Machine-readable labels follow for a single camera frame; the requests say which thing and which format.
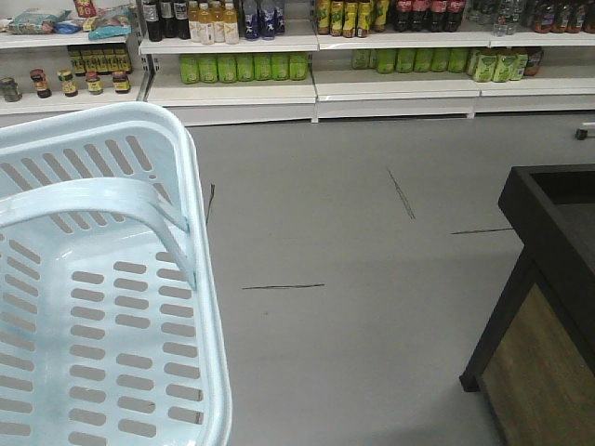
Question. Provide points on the light blue plastic basket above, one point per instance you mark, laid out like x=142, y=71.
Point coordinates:
x=110, y=329

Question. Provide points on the white supermarket shelf unit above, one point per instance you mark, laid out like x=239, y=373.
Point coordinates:
x=300, y=74

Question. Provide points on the black wooden fruit display stand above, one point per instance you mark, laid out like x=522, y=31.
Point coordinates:
x=534, y=362

